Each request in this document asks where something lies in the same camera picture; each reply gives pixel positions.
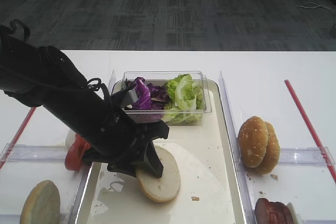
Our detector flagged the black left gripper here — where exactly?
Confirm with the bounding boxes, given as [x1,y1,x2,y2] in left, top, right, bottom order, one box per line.
[81,87,170,178]

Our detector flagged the bun slice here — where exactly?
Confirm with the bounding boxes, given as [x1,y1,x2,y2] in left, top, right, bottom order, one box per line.
[135,145,181,203]
[19,180,60,224]

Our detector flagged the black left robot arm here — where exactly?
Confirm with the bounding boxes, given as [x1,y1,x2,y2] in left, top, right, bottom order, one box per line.
[1,20,169,178]

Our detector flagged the green lettuce leaves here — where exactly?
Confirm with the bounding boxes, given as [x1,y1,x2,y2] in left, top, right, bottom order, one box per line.
[162,74,206,125]

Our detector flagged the rear tomato slice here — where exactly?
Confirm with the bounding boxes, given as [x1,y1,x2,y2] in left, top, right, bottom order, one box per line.
[75,133,87,145]

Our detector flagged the tomato slice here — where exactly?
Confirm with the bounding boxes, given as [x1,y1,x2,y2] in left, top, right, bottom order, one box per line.
[75,133,87,145]
[65,142,90,171]

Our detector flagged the front tomato slice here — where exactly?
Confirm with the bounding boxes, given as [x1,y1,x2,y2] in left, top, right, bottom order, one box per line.
[65,142,90,171]

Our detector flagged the front meat patty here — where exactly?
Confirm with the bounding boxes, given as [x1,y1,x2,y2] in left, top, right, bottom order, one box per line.
[255,198,278,224]

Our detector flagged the meat patty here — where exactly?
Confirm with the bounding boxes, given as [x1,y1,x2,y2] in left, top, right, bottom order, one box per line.
[255,198,278,224]
[274,202,293,224]

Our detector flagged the rear meat patty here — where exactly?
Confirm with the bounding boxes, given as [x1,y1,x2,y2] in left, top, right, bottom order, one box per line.
[274,202,293,224]

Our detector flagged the purple cabbage leaves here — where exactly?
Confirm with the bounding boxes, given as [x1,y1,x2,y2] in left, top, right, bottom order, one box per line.
[125,77,170,110]

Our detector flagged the clear plastic salad box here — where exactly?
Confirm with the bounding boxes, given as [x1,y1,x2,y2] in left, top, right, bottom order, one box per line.
[121,71,212,125]

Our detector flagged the white metal tray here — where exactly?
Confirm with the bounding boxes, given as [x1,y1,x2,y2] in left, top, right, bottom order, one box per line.
[75,81,246,223]

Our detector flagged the white pusher block left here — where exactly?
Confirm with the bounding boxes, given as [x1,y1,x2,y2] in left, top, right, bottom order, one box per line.
[65,129,76,150]

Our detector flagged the white pusher block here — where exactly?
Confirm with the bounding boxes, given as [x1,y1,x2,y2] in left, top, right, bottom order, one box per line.
[287,202,299,224]
[65,129,76,150]

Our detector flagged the front sesame bun top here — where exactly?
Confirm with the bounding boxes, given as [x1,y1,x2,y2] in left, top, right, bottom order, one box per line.
[238,116,268,168]

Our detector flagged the sesame bun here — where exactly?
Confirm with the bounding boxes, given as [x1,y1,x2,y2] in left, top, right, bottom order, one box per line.
[256,122,280,175]
[238,116,268,168]

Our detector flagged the rear sesame bun top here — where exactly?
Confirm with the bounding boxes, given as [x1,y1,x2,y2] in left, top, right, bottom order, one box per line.
[256,122,280,175]

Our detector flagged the left red strip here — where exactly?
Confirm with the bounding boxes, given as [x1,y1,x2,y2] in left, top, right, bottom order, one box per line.
[0,107,36,169]

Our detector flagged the red strip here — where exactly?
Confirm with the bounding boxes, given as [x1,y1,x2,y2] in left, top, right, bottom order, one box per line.
[0,107,36,169]
[284,79,335,182]

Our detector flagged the upper left clear holder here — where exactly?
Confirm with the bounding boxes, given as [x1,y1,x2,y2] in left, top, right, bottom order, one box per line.
[1,144,67,162]

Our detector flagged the clear holder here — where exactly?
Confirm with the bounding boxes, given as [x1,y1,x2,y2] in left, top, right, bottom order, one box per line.
[278,147,335,166]
[1,144,67,162]

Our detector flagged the white pusher block right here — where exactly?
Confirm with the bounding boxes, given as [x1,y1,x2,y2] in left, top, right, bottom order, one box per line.
[287,202,299,224]

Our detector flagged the upper right clear holder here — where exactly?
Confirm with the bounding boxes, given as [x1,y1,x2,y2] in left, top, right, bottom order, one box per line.
[278,147,335,166]

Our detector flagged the right red strip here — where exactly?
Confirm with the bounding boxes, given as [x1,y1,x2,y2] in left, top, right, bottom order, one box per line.
[284,79,335,182]

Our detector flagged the left clear long rail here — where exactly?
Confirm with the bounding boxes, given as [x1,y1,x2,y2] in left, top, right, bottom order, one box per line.
[67,69,117,224]

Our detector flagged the clear long rail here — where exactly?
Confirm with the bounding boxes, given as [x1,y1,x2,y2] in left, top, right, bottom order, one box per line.
[67,69,117,224]
[219,71,256,223]

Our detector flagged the right clear long rail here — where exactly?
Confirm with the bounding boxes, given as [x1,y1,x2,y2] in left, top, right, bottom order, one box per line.
[219,71,256,223]

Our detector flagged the white cable on floor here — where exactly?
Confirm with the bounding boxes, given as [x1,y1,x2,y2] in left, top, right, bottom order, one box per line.
[293,0,336,14]

